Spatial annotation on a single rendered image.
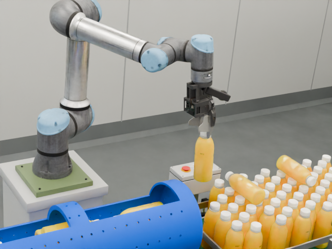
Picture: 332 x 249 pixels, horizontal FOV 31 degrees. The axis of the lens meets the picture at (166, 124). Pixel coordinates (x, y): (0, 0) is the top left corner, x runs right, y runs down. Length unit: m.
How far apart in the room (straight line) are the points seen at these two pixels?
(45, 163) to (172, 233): 0.55
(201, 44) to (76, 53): 0.50
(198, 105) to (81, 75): 0.48
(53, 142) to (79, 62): 0.31
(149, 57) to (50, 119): 0.50
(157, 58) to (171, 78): 3.51
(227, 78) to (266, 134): 0.65
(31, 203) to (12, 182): 0.16
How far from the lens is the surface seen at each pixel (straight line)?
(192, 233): 2.12
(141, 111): 5.35
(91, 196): 2.28
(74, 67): 2.25
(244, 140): 5.54
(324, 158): 2.88
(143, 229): 2.01
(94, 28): 2.02
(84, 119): 2.33
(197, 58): 1.99
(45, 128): 2.21
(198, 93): 2.04
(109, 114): 5.20
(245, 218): 2.30
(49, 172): 2.27
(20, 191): 2.25
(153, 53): 1.89
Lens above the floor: 2.30
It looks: 24 degrees down
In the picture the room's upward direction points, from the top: 6 degrees clockwise
